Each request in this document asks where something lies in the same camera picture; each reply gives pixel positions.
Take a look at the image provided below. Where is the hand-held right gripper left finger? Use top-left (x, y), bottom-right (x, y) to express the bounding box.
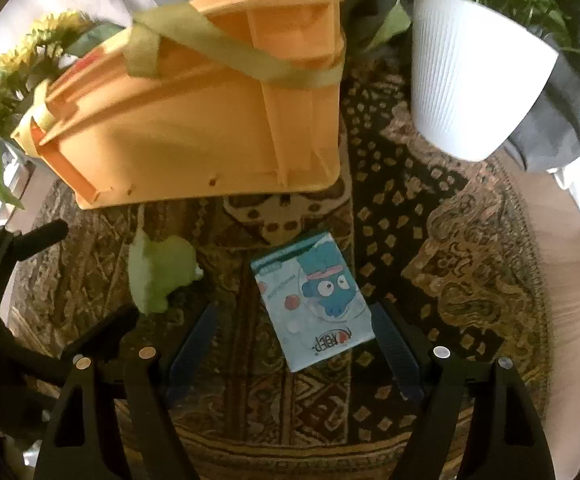
top-left (35, 302), bottom-right (221, 480)

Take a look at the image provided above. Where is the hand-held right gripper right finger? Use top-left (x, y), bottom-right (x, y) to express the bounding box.
top-left (369, 300), bottom-right (556, 480)

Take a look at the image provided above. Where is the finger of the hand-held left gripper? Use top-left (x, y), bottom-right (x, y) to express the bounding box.
top-left (60, 305), bottom-right (142, 386)
top-left (12, 219), bottom-right (69, 263)

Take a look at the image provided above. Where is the green plush toy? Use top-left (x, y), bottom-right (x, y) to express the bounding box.
top-left (127, 230), bottom-right (205, 316)

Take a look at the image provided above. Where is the blue cartoon tissue pack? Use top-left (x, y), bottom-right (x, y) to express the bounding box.
top-left (250, 231), bottom-right (377, 373)

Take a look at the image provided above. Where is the orange plastic crate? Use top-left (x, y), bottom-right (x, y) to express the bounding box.
top-left (10, 0), bottom-right (347, 211)

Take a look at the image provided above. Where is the patterned fringed rug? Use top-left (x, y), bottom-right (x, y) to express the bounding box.
top-left (7, 50), bottom-right (553, 480)

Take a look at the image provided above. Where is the sunflower bouquet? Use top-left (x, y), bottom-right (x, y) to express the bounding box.
top-left (0, 10), bottom-right (93, 211)

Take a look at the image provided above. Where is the grey ribbed vase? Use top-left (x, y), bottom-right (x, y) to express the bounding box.
top-left (65, 20), bottom-right (127, 57)

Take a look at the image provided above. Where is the white ribbed plant pot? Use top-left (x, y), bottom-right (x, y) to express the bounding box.
top-left (409, 0), bottom-right (560, 163)

